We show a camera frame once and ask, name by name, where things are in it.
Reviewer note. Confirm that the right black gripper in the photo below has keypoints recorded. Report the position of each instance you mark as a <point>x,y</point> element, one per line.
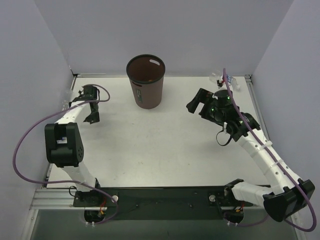
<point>204,105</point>

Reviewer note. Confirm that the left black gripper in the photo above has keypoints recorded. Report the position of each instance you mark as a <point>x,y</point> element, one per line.
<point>93,107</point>

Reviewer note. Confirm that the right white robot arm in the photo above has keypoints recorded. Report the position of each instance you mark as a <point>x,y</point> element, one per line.
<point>287,193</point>

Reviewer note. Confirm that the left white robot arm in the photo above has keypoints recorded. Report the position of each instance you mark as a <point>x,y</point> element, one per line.
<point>65,149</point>

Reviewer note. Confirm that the brown plastic waste bin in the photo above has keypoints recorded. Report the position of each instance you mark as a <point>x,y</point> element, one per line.
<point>139,70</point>

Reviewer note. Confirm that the clear crumpled plastic bottle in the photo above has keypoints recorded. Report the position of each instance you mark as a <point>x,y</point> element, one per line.
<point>66,97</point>

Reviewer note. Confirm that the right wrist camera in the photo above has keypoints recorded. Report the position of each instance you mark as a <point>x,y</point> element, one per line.
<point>222,84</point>

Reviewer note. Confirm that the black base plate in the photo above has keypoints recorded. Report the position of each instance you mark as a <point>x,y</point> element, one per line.
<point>157,203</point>

